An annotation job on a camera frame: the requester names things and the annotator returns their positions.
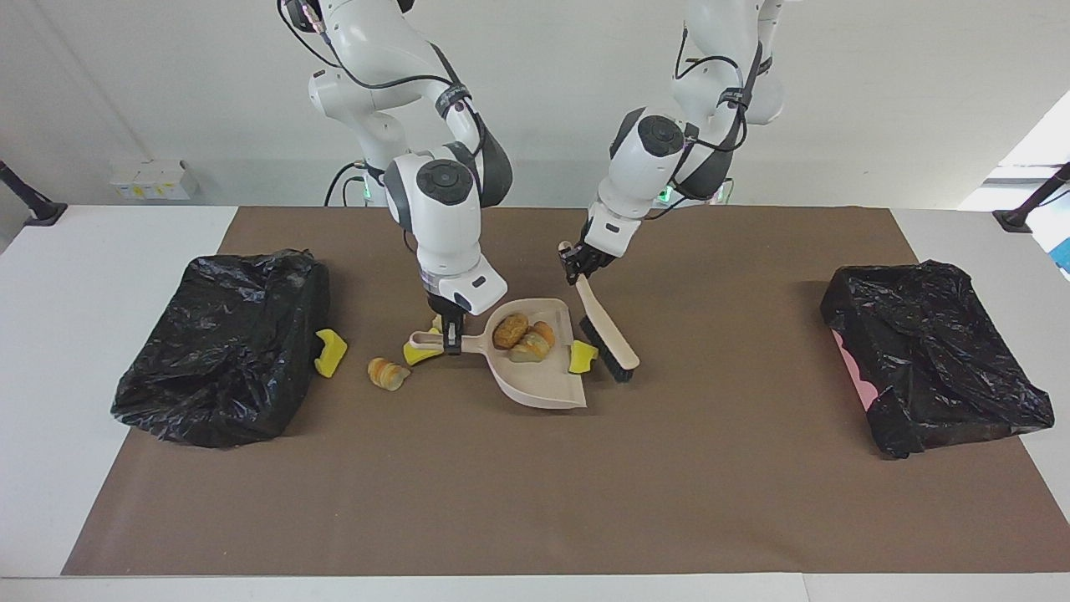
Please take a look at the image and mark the pale croissant toy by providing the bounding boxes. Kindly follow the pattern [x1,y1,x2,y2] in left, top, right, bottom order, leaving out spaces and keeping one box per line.
[508,321,556,364]

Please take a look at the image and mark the brown paper table mat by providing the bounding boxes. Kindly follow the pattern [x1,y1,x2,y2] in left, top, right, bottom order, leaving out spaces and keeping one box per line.
[61,207,1070,578]

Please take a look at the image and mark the white wall socket box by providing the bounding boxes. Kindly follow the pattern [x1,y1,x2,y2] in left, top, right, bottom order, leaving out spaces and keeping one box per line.
[110,159,200,202]

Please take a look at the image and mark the black bag lined pink bin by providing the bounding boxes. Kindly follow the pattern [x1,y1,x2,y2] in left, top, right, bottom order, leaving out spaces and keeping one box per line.
[819,260,1056,460]

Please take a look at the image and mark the beige plastic dustpan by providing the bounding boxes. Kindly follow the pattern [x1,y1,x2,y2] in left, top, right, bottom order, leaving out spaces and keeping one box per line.
[408,298,589,411]

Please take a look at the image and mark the orange striped croissant toy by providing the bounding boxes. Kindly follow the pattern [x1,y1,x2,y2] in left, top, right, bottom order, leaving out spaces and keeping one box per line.
[367,357,412,392]

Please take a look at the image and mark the black clamp stand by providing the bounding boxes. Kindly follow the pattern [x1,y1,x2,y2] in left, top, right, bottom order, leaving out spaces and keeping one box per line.
[993,161,1070,234]
[0,159,68,227]

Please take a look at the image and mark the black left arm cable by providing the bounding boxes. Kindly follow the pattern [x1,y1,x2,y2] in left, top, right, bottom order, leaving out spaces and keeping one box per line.
[673,25,766,206]

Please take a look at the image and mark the brown bread roll toy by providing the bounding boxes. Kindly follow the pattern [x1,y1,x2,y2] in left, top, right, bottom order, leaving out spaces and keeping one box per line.
[492,312,530,351]

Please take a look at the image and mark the black right base cable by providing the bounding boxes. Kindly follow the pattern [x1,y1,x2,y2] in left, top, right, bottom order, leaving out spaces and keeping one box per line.
[324,161,369,207]

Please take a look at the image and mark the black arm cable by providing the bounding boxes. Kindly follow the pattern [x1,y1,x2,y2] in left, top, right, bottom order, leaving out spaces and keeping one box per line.
[278,0,502,181]
[673,25,766,206]

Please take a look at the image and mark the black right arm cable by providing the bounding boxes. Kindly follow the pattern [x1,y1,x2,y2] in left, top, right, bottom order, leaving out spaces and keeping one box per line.
[278,0,502,181]

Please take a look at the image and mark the beige hand brush black bristles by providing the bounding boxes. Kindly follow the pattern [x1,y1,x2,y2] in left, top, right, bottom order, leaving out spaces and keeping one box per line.
[558,240,641,385]

